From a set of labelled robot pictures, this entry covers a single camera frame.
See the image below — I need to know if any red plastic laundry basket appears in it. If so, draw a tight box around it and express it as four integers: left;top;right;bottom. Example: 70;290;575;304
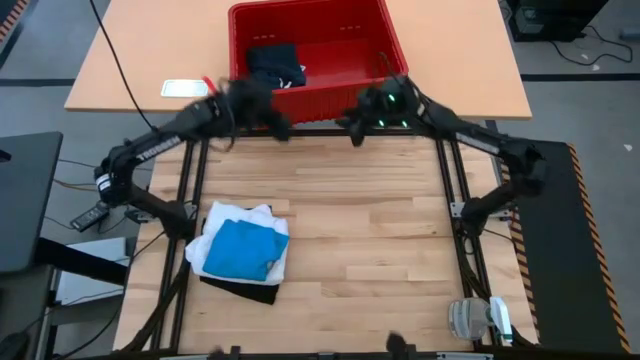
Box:
227;0;410;127

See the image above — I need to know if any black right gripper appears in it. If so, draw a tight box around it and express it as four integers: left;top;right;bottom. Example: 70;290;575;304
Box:
343;78;432;148

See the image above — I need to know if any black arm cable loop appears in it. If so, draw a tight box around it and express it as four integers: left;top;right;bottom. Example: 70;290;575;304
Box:
218;97;239;152

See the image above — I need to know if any black computer tower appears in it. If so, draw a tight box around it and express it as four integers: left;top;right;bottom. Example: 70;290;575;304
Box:
505;0;610;43

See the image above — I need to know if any black mat hazard-striped edge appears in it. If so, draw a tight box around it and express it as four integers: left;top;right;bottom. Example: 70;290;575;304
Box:
496;137;634;354
0;0;30;42

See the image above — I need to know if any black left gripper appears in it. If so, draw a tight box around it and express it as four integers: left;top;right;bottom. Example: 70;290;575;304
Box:
214;76;293;143

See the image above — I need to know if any long black cable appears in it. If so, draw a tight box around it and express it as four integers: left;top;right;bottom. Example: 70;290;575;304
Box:
88;0;163;136

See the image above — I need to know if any black floor cable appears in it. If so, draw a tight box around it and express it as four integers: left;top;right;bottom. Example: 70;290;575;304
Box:
548;24;635;67

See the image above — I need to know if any black stand beam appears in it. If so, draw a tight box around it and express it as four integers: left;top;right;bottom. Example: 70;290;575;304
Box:
33;236;129;287

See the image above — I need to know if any white shirt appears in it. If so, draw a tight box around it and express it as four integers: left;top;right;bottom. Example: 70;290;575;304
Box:
184;200;292;287

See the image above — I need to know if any black power adapter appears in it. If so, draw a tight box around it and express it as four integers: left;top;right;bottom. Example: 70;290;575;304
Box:
69;202;111;233

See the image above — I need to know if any white handheld device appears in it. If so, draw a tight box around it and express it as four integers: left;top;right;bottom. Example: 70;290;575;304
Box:
488;295;515;345

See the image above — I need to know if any dark flat panel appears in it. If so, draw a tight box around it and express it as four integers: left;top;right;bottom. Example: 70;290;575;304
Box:
0;131;64;275

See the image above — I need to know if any white shelf board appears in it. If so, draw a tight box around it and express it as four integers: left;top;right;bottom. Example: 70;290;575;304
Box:
53;236;133;307

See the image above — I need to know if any black pants garment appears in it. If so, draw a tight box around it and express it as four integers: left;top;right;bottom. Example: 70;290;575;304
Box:
198;202;280;306

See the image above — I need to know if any light wooden desk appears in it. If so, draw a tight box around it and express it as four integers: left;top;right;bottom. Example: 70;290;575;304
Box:
63;0;533;121

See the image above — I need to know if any dark navy garment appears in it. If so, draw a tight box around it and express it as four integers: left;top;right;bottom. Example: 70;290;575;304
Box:
245;43;308;92

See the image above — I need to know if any black aluminium table frame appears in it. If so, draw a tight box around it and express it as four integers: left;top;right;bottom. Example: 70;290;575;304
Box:
119;127;539;360

